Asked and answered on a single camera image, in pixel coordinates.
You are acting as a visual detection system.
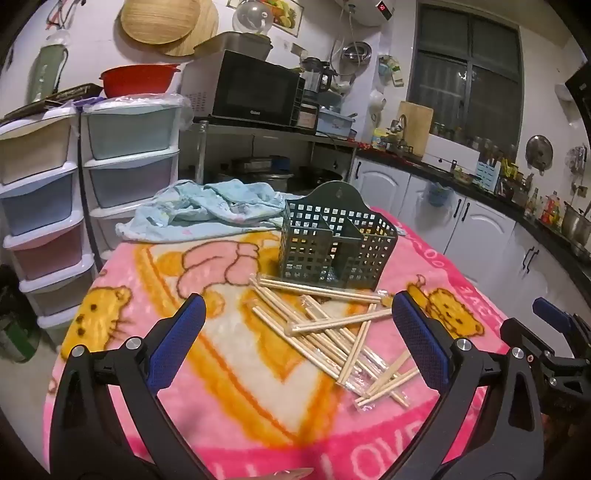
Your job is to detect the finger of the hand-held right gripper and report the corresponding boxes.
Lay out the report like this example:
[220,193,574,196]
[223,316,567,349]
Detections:
[532,298,591,352]
[500,316,559,365]

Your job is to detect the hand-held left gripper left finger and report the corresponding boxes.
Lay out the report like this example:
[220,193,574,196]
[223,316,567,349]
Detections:
[50,293,218,480]

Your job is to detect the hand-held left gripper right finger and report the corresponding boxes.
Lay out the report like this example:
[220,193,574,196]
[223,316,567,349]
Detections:
[392,291,548,480]

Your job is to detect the group of chopsticks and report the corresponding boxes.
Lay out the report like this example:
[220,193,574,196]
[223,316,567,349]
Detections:
[249,274,421,409]

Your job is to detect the green plastic utensil basket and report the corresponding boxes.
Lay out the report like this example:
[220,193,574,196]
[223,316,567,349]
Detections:
[280,181,399,291]

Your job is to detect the printed pink blanket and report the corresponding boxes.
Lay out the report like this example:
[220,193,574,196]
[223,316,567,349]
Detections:
[44,208,513,480]

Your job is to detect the steel stockpot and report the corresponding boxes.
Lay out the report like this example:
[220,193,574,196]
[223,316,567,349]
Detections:
[561,203,591,241]

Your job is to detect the row of condiment bottles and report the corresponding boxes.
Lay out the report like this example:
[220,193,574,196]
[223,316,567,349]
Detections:
[524,185,564,227]

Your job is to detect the white kitchen cabinets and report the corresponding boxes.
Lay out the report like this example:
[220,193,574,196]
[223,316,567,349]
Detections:
[348,154,591,333]

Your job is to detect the light blue towel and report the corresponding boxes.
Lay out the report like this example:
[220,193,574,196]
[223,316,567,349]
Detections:
[115,180,289,243]

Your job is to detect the blue hanging bag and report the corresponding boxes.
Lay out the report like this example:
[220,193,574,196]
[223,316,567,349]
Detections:
[427,181,455,208]

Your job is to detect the blue knife holder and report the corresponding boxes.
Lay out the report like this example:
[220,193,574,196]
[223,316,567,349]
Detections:
[477,152,502,193]

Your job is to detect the steel pot lid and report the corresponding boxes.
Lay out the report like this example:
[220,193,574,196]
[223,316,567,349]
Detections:
[525,135,554,175]

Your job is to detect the dark green container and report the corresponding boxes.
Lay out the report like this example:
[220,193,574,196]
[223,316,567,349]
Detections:
[0,318,38,363]

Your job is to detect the steel cooking pot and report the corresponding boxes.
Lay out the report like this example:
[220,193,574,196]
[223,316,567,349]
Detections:
[219,170,296,192]

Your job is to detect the black kitchen countertop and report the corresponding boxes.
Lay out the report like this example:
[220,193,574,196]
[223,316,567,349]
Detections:
[355,143,591,287]

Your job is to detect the row of spice jars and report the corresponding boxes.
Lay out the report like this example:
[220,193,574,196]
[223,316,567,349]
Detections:
[431,122,518,160]

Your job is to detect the black wok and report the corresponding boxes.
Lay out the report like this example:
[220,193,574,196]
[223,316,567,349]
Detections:
[300,166,345,190]

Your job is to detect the white box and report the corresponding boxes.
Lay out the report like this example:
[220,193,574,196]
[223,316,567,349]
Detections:
[422,134,483,174]

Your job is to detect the plastic drawer units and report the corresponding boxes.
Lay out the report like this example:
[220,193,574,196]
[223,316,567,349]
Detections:
[76,95,192,264]

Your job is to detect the wooden cutting board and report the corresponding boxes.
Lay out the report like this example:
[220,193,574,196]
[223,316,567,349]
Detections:
[397,100,434,157]

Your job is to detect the metal faucet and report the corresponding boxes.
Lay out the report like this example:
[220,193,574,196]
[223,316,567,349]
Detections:
[390,114,409,148]

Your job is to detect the black range hood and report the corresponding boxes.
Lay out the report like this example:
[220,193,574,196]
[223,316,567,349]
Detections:
[564,65,591,121]

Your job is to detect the metal shelf rack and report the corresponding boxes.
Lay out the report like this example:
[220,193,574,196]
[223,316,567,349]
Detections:
[191,117,358,195]

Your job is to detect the blue dish basket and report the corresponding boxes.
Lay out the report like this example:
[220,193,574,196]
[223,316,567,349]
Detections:
[318,107,357,138]

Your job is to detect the left plastic drawer tower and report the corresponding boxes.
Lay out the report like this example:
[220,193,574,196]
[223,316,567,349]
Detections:
[0,104,100,342]

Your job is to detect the dark window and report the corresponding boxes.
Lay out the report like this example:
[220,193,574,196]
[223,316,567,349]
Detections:
[409,9,525,139]

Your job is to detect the black microwave oven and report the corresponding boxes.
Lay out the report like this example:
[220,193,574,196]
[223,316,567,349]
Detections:
[180,50,306,127]

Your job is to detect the red plastic basin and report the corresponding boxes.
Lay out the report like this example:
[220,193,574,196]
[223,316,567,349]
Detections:
[99,64,181,99]

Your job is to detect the black baking tray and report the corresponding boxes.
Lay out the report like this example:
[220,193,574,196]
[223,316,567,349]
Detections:
[0,83,103,123]

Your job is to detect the black blender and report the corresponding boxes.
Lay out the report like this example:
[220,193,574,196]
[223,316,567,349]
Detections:
[301,56,337,104]

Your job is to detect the grey lidded container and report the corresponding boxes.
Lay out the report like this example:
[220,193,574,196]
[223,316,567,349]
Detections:
[193,31,274,62]

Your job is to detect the round wooden board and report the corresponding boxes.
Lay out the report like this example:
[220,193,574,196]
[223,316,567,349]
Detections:
[159,0,219,57]

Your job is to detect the round bamboo tray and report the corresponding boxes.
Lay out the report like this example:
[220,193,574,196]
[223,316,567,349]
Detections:
[120,0,204,45]

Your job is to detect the clear glass lid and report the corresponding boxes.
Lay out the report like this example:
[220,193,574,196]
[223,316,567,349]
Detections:
[233,0,274,38]

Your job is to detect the white water heater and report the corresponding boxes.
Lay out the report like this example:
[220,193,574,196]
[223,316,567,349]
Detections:
[332,0,398,29]

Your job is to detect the square fruit wall poster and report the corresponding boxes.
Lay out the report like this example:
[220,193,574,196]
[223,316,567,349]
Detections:
[263,0,301,34]

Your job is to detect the hanging cords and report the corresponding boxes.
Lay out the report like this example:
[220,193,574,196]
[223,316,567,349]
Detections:
[44,0,75,28]

